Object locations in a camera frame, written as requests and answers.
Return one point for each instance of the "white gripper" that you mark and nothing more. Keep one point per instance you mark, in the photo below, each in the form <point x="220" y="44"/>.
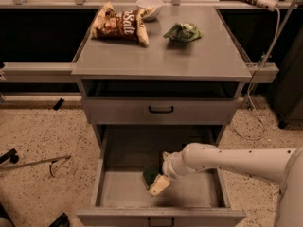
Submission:
<point x="169" y="167"/>

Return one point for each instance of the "green yellow sponge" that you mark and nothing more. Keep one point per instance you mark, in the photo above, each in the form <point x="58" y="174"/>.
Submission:
<point x="149" y="175"/>

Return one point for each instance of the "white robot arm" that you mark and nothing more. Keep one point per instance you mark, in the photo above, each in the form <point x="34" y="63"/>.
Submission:
<point x="280" y="166"/>

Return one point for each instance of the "open grey middle drawer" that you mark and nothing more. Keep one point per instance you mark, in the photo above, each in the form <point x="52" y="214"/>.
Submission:
<point x="120" y="196"/>

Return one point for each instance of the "grey drawer cabinet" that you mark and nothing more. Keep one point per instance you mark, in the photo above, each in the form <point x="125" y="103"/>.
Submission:
<point x="208" y="68"/>

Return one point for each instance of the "closed grey top drawer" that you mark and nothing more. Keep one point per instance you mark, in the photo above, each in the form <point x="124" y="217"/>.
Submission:
<point x="158" y="111"/>

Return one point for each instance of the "metal rod on floor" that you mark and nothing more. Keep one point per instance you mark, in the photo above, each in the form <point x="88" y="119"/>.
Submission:
<point x="51" y="161"/>

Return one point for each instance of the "black object bottom left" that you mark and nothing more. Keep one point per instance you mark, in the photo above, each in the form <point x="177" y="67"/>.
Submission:
<point x="61" y="221"/>

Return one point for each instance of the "black block on floor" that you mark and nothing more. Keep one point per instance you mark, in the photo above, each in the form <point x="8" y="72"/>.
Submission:
<point x="58" y="104"/>

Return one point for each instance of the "green crumpled snack bag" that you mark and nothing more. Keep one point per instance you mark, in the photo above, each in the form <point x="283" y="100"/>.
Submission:
<point x="183" y="32"/>

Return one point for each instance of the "dark cabinet at right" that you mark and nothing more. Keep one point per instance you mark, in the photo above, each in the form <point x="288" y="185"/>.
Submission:
<point x="286" y="92"/>

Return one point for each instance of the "brown salt chip bag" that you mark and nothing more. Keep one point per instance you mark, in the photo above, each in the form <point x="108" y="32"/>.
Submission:
<point x="125" y="25"/>

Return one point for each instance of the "white bowl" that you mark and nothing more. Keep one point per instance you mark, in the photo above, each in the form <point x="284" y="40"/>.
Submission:
<point x="154" y="5"/>

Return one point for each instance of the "black bracket on floor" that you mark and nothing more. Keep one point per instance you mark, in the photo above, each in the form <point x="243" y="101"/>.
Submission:
<point x="10" y="155"/>

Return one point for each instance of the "grey horizontal rail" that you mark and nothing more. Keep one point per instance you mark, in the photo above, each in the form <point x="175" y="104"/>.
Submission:
<point x="37" y="72"/>

